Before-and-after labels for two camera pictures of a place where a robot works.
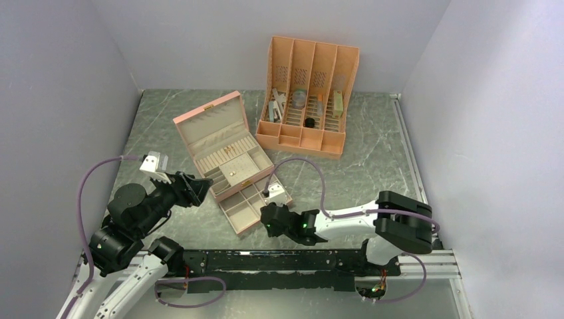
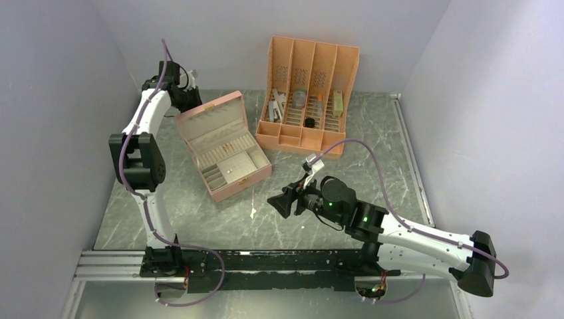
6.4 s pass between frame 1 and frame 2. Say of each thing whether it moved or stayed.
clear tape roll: stayed
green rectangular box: stayed
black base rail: stayed
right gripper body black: moved
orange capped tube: stayed
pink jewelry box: moved
